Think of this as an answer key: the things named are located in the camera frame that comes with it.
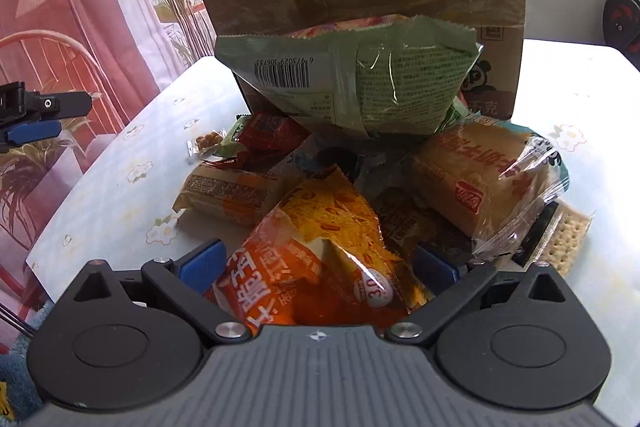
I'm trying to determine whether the red snack packet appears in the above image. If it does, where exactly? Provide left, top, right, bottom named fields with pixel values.
left=235, top=112, right=311, bottom=152

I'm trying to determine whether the clear cracker packet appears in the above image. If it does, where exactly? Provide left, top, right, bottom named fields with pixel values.
left=510, top=199, right=593, bottom=278

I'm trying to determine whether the small peanut packet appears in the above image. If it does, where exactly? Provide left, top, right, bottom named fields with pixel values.
left=187, top=129, right=226, bottom=158

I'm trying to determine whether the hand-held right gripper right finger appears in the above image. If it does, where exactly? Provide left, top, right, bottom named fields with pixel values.
left=385, top=241, right=573, bottom=342

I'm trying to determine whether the green snack bag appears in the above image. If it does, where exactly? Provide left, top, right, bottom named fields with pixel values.
left=215, top=14, right=483, bottom=140

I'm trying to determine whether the clear bread packet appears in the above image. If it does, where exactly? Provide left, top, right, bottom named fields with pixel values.
left=407, top=119, right=571, bottom=253

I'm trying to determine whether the pale blue snack packet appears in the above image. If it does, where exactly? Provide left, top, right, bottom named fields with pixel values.
left=290, top=134, right=416, bottom=188

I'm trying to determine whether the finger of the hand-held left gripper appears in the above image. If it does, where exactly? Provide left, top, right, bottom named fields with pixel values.
left=4, top=91, right=94, bottom=145

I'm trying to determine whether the orange snack bag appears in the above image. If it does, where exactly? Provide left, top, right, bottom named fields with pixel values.
left=207, top=164, right=433, bottom=338

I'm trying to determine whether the red printed curtain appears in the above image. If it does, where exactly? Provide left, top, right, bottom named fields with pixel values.
left=0, top=0, right=216, bottom=343

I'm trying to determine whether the blue fuzzy cloth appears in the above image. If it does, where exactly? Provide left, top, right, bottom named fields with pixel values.
left=0, top=302, right=56, bottom=423

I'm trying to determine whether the black exercise bike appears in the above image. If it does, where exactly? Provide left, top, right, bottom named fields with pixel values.
left=600, top=0, right=640, bottom=72

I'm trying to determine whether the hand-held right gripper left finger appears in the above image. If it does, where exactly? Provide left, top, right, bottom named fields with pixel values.
left=74, top=238, right=252, bottom=342

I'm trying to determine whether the tan biscuit packet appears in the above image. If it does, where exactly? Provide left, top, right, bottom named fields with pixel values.
left=172, top=159, right=296, bottom=228

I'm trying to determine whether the dark snack packet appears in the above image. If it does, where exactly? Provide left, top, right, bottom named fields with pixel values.
left=372, top=187, right=471, bottom=258

